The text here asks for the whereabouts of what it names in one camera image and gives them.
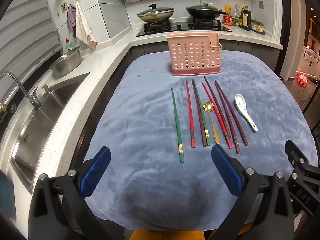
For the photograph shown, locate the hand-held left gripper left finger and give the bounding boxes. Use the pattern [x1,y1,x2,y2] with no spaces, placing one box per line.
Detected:
[27,146,112,240]

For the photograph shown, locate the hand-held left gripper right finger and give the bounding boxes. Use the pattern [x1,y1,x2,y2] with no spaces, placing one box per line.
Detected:
[211,144,296,240]

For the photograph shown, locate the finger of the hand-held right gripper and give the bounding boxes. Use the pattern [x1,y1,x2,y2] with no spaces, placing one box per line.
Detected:
[285,139,320,182]

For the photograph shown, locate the purple chopstick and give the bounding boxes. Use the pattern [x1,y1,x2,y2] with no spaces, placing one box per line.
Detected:
[203,76,232,138]
[214,82,240,154]

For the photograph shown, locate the red chopstick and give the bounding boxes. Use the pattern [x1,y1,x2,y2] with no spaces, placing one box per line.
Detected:
[201,81,233,149]
[185,80,196,148]

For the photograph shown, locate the green chopstick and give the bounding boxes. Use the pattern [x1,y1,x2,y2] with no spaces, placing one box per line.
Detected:
[171,87,186,163]
[193,80,211,147]

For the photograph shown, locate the dark brown chopstick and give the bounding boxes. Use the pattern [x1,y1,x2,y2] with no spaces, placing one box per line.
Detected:
[215,80,249,146]
[191,79,207,147]

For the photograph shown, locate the gold flower spoon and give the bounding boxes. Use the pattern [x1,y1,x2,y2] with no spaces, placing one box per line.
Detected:
[203,101,221,145]

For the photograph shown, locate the white ceramic spoon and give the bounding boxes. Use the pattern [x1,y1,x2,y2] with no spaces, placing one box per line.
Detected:
[234,94,258,132]

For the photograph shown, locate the pink perforated utensil basket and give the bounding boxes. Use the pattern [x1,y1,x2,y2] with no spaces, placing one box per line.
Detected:
[166,32,223,77]

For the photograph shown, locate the blue fleece blanket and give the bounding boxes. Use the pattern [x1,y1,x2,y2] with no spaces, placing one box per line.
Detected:
[82,50,319,232]

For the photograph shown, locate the stainless steel sink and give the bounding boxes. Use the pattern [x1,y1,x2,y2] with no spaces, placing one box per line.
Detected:
[10,72,90,195]

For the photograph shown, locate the red crate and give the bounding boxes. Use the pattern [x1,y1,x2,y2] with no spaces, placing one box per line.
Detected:
[296,73,308,87]

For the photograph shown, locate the yellow stool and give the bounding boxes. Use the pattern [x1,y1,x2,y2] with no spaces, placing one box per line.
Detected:
[129,230,204,240]

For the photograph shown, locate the teal flat object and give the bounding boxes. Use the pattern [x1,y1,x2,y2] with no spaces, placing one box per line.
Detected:
[0,170,17,219]

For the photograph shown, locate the white cabinet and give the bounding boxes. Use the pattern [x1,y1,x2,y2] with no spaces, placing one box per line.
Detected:
[302,44,320,64]

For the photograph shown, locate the white kitchen counter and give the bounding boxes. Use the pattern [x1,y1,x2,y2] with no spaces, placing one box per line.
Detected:
[0,22,284,195]

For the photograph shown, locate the metal colander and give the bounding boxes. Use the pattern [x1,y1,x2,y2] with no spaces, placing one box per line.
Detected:
[49,46,82,78]

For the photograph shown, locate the chrome faucet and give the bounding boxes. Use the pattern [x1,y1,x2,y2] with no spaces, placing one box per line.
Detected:
[0,72,42,110]

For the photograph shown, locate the wooden display shelf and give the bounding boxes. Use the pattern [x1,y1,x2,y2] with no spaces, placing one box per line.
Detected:
[306,5,320,53]

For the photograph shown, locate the spice jar rack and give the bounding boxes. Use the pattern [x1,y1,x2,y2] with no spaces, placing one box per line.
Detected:
[251,19,265,35]

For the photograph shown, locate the white hanging towel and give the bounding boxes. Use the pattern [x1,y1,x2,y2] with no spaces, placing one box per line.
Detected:
[75,0,98,50]

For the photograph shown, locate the black gas stove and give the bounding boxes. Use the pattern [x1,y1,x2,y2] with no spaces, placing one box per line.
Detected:
[136,19,233,36]

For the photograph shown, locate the dark soy sauce bottle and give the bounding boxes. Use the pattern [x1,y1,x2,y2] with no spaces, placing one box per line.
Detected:
[240,7,252,30]

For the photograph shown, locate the purple hanging cloth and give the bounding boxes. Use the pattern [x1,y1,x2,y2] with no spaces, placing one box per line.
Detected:
[67,4,77,38]

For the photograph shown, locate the white window blinds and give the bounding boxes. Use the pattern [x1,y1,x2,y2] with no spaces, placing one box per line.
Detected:
[0,0,63,85]

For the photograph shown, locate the black wok with lid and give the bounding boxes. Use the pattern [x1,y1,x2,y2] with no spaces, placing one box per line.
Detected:
[186,2,229,19]

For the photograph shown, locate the beige wok with lid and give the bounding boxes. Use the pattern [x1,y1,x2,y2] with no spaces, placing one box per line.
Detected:
[137,4,175,22]

